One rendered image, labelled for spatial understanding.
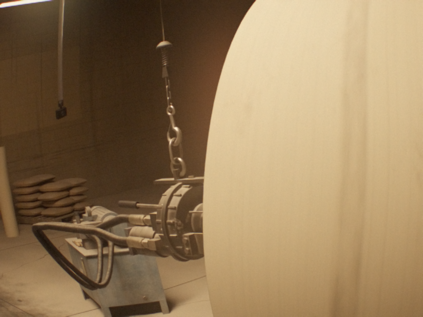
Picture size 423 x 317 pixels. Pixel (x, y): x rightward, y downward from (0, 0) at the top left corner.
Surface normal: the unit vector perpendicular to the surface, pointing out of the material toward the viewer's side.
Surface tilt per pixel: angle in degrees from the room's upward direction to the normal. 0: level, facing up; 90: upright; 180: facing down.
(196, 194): 69
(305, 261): 83
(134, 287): 90
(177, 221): 85
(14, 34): 90
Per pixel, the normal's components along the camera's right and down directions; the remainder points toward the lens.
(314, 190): -0.64, -0.13
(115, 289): 0.43, 0.01
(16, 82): 0.76, -0.06
